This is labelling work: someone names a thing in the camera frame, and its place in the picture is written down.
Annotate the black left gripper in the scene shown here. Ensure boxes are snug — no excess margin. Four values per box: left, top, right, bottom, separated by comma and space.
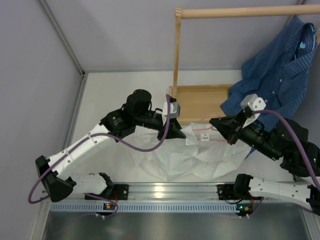
134, 110, 186, 141

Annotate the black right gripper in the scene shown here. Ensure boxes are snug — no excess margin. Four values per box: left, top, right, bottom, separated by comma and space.
210, 109, 283, 162

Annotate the pink wire hanger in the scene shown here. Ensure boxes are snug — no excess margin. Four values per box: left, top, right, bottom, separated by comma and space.
192, 114, 224, 142

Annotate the white shirt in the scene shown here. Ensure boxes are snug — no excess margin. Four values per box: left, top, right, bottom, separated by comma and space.
131, 123, 251, 182

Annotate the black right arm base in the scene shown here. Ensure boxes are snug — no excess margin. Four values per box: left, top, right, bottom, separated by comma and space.
217, 183, 262, 206

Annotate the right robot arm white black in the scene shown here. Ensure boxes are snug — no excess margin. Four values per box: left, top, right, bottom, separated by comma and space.
209, 108, 320, 215

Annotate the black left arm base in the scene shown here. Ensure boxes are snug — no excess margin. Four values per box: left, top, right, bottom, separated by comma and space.
109, 184, 129, 201

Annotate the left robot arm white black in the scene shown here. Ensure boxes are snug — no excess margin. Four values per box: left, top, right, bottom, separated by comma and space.
28, 89, 186, 204

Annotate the blue checkered shirt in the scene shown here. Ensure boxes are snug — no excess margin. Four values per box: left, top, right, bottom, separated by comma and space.
220, 17, 318, 119

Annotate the wooden clothes rack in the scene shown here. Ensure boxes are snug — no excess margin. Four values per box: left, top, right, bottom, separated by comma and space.
169, 3, 320, 125

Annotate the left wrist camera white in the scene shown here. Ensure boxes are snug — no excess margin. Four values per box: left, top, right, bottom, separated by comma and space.
161, 98, 181, 125

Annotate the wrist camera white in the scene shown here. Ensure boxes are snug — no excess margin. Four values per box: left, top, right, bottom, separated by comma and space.
240, 94, 266, 128
161, 98, 181, 125

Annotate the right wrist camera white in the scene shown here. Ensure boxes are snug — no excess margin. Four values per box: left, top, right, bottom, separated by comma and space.
240, 94, 266, 128

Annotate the aluminium mounting rail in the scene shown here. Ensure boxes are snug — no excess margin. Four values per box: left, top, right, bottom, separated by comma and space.
127, 182, 229, 201

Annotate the aluminium corner frame post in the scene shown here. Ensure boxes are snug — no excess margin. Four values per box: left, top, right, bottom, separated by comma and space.
36, 0, 88, 149

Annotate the slotted cable duct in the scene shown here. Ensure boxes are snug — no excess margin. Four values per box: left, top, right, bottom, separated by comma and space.
50, 202, 249, 213

